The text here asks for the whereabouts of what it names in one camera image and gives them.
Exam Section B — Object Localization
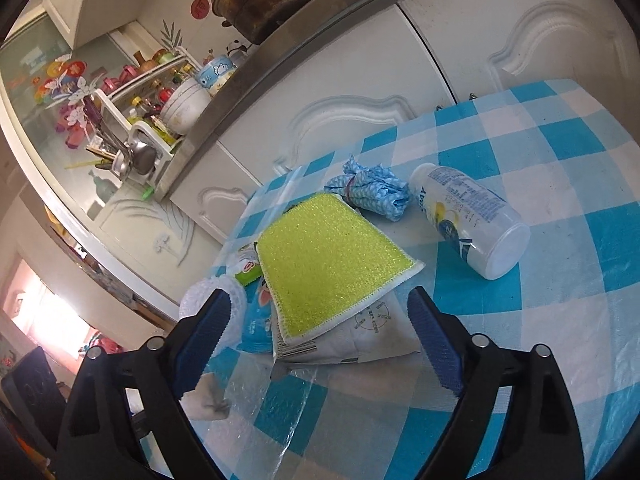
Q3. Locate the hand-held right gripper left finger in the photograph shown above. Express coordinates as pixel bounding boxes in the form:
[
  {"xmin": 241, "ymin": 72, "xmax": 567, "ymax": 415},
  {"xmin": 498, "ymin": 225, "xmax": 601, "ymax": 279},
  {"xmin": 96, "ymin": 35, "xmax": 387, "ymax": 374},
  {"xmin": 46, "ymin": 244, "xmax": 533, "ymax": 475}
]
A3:
[{"xmin": 56, "ymin": 287, "xmax": 233, "ymax": 480}]

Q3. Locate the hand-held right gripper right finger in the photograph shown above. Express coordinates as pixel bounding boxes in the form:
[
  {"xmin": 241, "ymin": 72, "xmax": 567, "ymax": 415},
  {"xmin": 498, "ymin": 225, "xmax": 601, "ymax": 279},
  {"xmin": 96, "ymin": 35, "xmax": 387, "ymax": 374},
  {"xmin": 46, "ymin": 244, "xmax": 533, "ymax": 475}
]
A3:
[{"xmin": 407, "ymin": 286, "xmax": 586, "ymax": 480}]

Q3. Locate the blue wet wipes packet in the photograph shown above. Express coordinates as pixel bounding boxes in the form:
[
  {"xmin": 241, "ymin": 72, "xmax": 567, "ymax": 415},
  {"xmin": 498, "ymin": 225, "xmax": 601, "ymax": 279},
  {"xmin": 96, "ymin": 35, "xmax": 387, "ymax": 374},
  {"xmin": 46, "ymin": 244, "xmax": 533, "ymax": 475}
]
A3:
[{"xmin": 236, "ymin": 280, "xmax": 282, "ymax": 357}]

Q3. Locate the green snack wrapper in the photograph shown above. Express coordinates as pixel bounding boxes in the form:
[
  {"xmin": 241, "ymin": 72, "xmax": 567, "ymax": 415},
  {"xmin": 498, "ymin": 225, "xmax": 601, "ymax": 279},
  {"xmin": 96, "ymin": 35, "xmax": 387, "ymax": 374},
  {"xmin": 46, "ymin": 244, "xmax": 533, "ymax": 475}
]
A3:
[{"xmin": 232, "ymin": 242, "xmax": 264, "ymax": 289}]

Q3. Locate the yellow-green scouring pad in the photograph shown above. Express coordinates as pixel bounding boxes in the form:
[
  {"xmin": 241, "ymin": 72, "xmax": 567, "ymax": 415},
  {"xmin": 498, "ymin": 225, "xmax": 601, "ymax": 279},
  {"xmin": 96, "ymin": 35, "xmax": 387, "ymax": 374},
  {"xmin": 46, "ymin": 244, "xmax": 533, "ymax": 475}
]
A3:
[{"xmin": 256, "ymin": 192, "xmax": 426, "ymax": 346}]

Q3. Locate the crumpled white tissue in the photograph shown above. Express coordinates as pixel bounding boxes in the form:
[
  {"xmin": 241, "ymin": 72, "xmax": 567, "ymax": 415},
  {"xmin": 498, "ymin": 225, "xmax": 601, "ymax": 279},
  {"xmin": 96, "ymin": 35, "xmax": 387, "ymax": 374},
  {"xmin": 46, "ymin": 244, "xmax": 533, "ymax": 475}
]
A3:
[{"xmin": 181, "ymin": 377, "xmax": 232, "ymax": 422}]

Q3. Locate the grey paper wrapper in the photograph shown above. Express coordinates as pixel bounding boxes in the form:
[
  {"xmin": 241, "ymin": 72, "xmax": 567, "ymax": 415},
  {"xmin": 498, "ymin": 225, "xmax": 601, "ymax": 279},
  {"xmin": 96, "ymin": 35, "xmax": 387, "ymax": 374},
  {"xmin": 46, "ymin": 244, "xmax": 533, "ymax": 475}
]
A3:
[{"xmin": 271, "ymin": 292, "xmax": 424, "ymax": 382}]

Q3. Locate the clear plastic bag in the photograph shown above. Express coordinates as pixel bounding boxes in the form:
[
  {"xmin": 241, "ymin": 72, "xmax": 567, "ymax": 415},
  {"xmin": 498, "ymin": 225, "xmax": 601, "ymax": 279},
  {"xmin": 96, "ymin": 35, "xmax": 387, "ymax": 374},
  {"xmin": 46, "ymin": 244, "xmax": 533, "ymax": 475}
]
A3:
[{"xmin": 190, "ymin": 164, "xmax": 351, "ymax": 461}]

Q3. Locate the white plastic bottle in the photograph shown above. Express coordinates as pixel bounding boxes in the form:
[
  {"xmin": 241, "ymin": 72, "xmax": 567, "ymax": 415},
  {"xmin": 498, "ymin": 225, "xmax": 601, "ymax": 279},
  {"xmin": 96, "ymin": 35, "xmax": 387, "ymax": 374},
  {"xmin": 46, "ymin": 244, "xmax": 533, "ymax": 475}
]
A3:
[{"xmin": 410, "ymin": 163, "xmax": 532, "ymax": 281}]

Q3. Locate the white narrow cabinet door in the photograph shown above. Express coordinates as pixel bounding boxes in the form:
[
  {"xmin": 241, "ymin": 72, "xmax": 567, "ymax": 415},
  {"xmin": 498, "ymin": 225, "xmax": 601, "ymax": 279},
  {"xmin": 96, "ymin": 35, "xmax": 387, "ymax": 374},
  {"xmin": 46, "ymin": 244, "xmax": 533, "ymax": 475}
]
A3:
[{"xmin": 170, "ymin": 146, "xmax": 273, "ymax": 261}]

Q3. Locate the blue patterned cloth bundle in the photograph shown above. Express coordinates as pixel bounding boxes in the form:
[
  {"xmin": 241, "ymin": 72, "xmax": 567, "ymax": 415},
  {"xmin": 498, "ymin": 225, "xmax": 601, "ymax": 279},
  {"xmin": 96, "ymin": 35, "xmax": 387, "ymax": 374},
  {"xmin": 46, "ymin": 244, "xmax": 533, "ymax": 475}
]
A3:
[{"xmin": 325, "ymin": 155, "xmax": 412, "ymax": 222}]

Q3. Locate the black chair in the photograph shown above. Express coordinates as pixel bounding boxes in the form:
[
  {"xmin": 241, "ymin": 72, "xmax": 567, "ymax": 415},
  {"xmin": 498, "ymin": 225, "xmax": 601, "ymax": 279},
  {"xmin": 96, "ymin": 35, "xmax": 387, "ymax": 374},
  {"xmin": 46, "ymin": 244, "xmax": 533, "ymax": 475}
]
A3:
[{"xmin": 0, "ymin": 345, "xmax": 69, "ymax": 461}]

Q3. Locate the metal ladle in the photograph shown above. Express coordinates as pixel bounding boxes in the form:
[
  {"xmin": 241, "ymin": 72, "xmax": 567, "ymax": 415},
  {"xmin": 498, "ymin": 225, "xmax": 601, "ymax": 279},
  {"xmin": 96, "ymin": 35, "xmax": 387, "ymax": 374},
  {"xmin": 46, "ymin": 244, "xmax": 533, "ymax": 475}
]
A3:
[{"xmin": 127, "ymin": 141, "xmax": 157, "ymax": 174}]

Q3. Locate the white dish rack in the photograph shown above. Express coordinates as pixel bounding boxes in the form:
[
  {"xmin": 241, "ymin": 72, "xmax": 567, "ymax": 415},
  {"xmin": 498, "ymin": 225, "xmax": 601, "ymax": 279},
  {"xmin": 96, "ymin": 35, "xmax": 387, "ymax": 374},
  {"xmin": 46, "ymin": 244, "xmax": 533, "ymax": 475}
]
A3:
[{"xmin": 97, "ymin": 50, "xmax": 202, "ymax": 192}]

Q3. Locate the blue checkered tablecloth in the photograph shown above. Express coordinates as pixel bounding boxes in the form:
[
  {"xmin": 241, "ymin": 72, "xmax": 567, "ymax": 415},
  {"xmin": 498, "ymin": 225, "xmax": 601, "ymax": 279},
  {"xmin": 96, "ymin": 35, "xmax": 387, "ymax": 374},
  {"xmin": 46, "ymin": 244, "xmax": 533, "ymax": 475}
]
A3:
[{"xmin": 140, "ymin": 78, "xmax": 640, "ymax": 480}]

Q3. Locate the white ceramic bowl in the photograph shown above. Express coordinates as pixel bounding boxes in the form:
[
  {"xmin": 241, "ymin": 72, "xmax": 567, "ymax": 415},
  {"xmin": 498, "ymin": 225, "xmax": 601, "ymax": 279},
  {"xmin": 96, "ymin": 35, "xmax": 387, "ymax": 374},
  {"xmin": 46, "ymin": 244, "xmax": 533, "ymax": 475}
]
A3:
[{"xmin": 160, "ymin": 80, "xmax": 213, "ymax": 135}]

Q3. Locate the frosted glass sliding door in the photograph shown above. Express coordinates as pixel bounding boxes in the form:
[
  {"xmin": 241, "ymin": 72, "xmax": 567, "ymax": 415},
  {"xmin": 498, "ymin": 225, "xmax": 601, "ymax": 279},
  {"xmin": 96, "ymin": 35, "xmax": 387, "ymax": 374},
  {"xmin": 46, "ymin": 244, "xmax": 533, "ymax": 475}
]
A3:
[{"xmin": 0, "ymin": 10, "xmax": 223, "ymax": 311}]

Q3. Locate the blue and white cup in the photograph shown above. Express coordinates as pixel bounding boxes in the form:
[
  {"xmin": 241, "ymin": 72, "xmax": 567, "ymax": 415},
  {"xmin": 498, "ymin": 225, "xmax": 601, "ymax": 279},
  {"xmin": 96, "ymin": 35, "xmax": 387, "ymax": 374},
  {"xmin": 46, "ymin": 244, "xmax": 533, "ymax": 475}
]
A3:
[{"xmin": 194, "ymin": 57, "xmax": 237, "ymax": 98}]

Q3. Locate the white arched cabinet door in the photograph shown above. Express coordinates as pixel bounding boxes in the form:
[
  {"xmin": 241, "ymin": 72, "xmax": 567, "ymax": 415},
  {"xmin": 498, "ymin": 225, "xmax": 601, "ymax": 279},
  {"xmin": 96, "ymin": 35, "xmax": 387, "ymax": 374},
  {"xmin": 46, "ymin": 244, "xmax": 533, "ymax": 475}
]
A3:
[
  {"xmin": 399, "ymin": 0, "xmax": 640, "ymax": 107},
  {"xmin": 220, "ymin": 4, "xmax": 455, "ymax": 188}
]

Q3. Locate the steel countertop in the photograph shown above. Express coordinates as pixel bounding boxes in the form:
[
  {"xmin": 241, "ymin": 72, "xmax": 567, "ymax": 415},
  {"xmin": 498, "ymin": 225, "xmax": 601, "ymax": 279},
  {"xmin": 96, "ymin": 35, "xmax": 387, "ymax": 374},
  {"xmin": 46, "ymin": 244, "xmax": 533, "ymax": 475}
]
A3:
[{"xmin": 152, "ymin": 0, "xmax": 566, "ymax": 201}]

